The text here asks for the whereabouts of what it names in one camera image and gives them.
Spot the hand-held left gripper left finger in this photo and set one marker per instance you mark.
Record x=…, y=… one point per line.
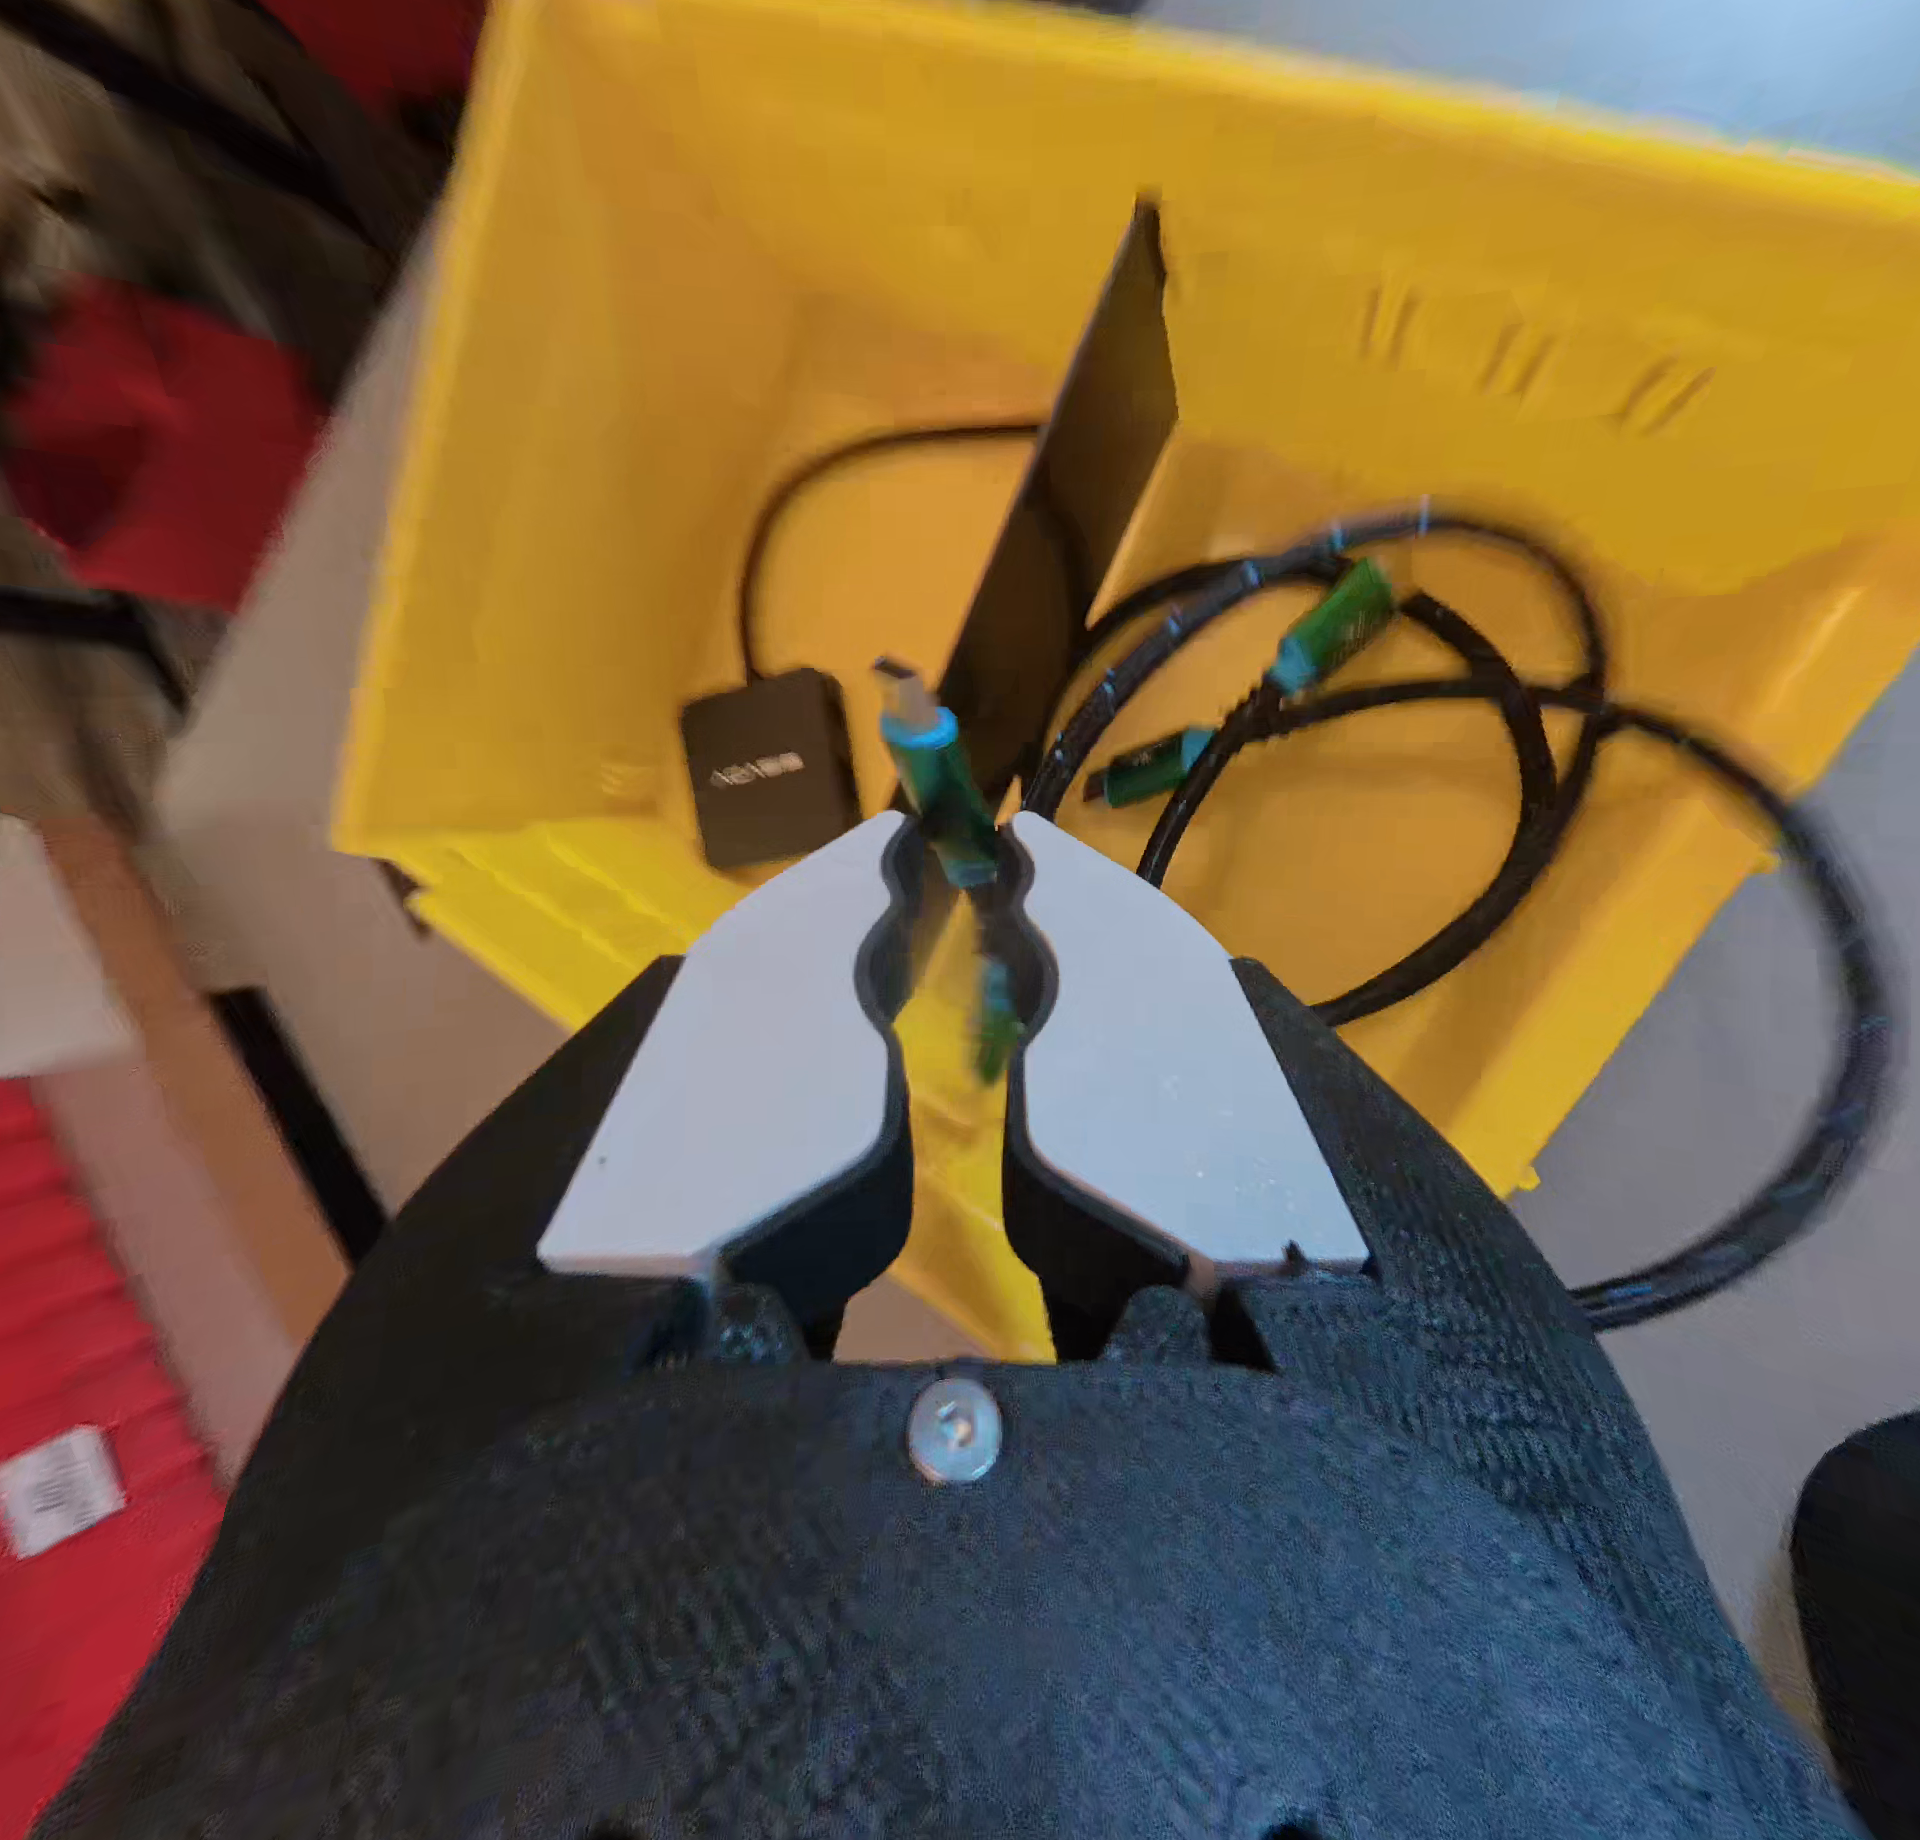
x=751, y=1077

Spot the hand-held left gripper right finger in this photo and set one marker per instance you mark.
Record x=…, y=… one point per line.
x=1185, y=1092

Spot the black usb hub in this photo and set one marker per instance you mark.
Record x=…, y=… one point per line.
x=767, y=766

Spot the yellow plastic bin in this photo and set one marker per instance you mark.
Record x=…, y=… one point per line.
x=674, y=371

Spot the black bin divider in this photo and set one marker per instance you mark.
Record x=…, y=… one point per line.
x=1083, y=521

